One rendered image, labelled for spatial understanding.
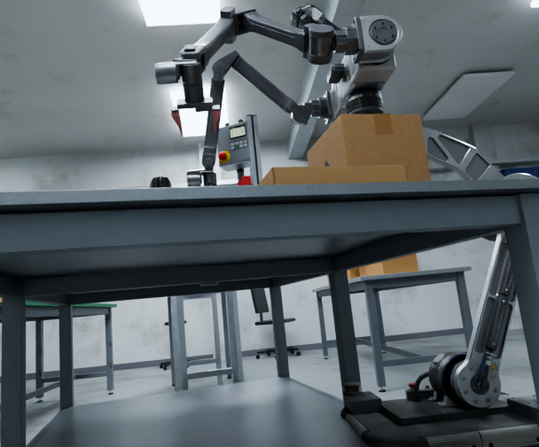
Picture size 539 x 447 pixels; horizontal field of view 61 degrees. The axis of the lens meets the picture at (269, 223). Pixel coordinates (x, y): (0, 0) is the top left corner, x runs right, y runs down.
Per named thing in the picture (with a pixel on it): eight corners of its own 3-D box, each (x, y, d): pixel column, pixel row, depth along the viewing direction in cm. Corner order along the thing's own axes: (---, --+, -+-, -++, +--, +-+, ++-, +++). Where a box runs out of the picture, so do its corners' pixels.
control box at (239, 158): (227, 172, 218) (224, 134, 221) (260, 165, 212) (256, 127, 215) (217, 167, 208) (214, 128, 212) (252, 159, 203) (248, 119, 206)
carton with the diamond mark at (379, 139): (316, 233, 145) (306, 152, 150) (384, 229, 150) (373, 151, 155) (353, 212, 116) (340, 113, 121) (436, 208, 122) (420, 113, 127)
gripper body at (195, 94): (178, 105, 136) (175, 80, 132) (212, 103, 137) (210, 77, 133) (177, 111, 130) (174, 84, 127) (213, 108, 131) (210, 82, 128)
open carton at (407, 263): (351, 279, 358) (345, 233, 365) (410, 274, 367) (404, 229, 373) (371, 275, 317) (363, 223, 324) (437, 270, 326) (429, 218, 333)
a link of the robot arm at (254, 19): (247, 1, 167) (248, 29, 173) (217, 8, 160) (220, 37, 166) (339, 27, 141) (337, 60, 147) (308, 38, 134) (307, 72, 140)
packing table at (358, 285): (319, 358, 516) (311, 289, 530) (387, 351, 522) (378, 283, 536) (375, 394, 300) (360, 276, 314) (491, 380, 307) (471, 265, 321)
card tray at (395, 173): (241, 223, 106) (239, 207, 107) (343, 219, 113) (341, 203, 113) (274, 189, 77) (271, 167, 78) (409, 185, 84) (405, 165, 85)
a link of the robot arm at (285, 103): (229, 42, 182) (229, 46, 192) (208, 69, 184) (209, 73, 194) (315, 113, 191) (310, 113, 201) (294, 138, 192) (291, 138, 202)
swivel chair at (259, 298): (296, 352, 611) (290, 285, 627) (303, 356, 555) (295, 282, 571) (254, 356, 605) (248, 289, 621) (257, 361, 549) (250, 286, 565)
